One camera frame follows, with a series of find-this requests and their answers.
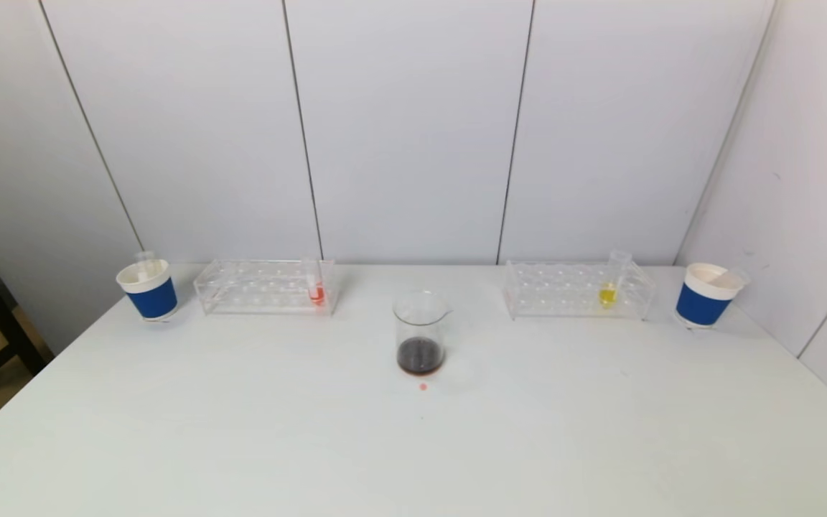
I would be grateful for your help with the yellow pigment test tube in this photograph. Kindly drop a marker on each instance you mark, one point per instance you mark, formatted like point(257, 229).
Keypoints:
point(607, 294)

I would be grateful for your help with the blue pigment test tube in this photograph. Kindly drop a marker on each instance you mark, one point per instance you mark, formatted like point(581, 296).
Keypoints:
point(145, 264)

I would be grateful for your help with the clear acrylic test tube rack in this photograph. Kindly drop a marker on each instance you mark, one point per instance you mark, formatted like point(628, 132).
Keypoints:
point(270, 294)
point(564, 294)

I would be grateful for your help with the blue and white paper cup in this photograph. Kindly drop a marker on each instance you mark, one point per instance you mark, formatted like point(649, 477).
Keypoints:
point(703, 301)
point(151, 298)

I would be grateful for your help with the red pigment test tube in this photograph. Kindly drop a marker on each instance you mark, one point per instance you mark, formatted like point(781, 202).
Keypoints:
point(316, 292)
point(734, 274)

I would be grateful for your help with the clear glass beaker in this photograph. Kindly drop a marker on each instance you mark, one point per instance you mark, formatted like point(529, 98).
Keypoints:
point(421, 352)

